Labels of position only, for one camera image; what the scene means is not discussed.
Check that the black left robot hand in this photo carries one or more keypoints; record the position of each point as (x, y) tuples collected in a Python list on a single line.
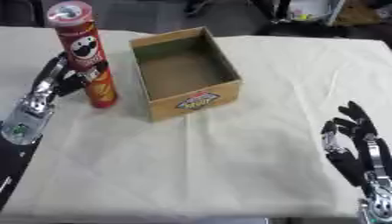
[(51, 76)]

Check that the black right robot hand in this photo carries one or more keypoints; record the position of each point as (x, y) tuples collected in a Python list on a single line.
[(357, 137)]

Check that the red chip can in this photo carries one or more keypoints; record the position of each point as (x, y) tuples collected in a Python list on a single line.
[(86, 55)]

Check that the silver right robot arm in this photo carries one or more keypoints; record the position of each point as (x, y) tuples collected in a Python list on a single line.
[(378, 201)]

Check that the tan cardboard box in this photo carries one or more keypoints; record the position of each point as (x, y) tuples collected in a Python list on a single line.
[(186, 74)]

